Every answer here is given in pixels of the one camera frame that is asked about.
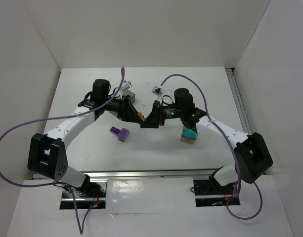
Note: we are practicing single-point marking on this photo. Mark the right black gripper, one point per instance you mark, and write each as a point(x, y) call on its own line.
point(156, 112)

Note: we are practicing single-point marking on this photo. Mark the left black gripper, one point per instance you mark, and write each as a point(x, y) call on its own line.
point(125, 108)

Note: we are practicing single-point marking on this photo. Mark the orange lego brick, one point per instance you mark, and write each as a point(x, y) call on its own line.
point(141, 116)

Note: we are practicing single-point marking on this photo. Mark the teal rounded lego brick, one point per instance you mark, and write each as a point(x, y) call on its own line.
point(190, 135)

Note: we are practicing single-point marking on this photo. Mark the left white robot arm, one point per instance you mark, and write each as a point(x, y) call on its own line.
point(47, 154)

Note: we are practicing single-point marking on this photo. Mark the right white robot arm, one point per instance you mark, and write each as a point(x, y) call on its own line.
point(251, 155)

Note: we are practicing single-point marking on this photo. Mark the smoky grey plastic container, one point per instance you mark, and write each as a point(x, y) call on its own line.
point(131, 95)

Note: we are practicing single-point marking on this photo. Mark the purple rounded lego brick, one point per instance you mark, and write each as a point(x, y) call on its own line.
point(123, 134)

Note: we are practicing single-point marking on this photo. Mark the purple flat lego brick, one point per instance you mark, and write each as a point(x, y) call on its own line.
point(114, 131)

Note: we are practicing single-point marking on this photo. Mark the clear plastic container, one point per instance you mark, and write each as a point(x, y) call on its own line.
point(164, 97)

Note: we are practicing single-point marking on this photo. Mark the amber plastic container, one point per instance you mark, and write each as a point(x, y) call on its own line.
point(186, 140)

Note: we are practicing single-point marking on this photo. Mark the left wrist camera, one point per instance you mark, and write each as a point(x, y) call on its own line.
point(126, 86)

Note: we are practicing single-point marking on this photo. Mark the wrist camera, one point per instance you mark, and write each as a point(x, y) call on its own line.
point(126, 86)
point(158, 91)

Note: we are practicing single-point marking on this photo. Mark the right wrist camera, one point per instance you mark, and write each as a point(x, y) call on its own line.
point(158, 91)

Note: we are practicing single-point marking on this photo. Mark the aluminium mounting rail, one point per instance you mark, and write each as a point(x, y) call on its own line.
point(161, 173)

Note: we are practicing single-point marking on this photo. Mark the side aluminium rail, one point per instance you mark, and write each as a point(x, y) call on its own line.
point(238, 100)

